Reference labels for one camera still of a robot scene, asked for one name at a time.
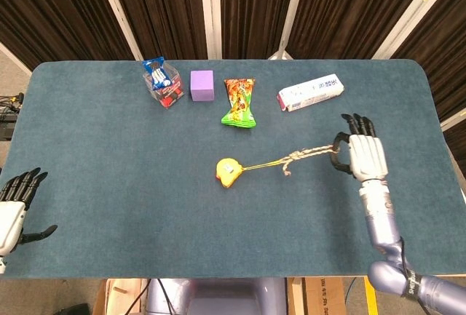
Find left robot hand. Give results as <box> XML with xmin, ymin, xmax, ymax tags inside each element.
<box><xmin>0</xmin><ymin>167</ymin><xmax>58</xmax><ymax>257</ymax></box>

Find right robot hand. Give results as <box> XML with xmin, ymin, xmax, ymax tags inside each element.
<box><xmin>327</xmin><ymin>113</ymin><xmax>389</xmax><ymax>182</ymax></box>

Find beige braided rope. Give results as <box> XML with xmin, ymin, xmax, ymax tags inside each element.
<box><xmin>240</xmin><ymin>143</ymin><xmax>340</xmax><ymax>177</ymax></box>

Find yellow tape measure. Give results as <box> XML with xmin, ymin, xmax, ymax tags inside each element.
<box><xmin>214</xmin><ymin>157</ymin><xmax>244</xmax><ymax>189</ymax></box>

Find white snack package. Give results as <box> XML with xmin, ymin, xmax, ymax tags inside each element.
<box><xmin>277</xmin><ymin>73</ymin><xmax>345</xmax><ymax>113</ymax></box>

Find wooden crate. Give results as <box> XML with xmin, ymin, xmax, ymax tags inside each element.
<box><xmin>92</xmin><ymin>278</ymin><xmax>149</xmax><ymax>315</ymax></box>

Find green orange snack bag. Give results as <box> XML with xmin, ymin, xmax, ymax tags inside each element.
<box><xmin>221</xmin><ymin>78</ymin><xmax>257</xmax><ymax>128</ymax></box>

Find cardboard box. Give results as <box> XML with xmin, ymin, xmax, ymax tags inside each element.
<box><xmin>287</xmin><ymin>276</ymin><xmax>347</xmax><ymax>315</ymax></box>

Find blue table mat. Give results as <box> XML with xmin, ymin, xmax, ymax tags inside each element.
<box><xmin>0</xmin><ymin>59</ymin><xmax>466</xmax><ymax>279</ymax></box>

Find purple cube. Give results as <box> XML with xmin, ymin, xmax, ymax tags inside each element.
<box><xmin>189</xmin><ymin>69</ymin><xmax>215</xmax><ymax>103</ymax></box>

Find dark brown curtain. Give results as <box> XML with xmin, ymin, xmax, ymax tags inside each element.
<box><xmin>0</xmin><ymin>0</ymin><xmax>466</xmax><ymax>156</ymax></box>

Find clear box with red label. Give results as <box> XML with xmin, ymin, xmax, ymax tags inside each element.
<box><xmin>143</xmin><ymin>62</ymin><xmax>186</xmax><ymax>110</ymax></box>

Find blue cookie packet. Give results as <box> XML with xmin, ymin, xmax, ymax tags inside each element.
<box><xmin>141</xmin><ymin>56</ymin><xmax>171</xmax><ymax>91</ymax></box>

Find lavender robot torso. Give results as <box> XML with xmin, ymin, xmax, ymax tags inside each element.
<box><xmin>144</xmin><ymin>277</ymin><xmax>288</xmax><ymax>315</ymax></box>

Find black cables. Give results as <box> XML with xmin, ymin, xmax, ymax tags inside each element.
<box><xmin>0</xmin><ymin>91</ymin><xmax>25</xmax><ymax>141</ymax></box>

